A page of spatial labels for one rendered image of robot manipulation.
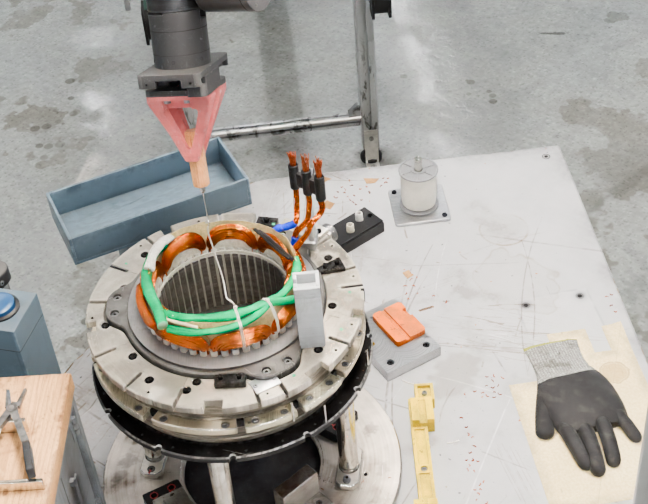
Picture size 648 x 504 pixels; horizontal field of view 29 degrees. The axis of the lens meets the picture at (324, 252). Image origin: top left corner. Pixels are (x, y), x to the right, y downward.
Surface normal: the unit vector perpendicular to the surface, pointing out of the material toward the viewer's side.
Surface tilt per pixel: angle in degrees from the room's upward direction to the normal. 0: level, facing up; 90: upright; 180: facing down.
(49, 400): 0
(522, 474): 0
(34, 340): 90
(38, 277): 0
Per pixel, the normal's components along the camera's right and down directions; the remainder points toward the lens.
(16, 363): -0.24, 0.66
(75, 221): -0.07, -0.74
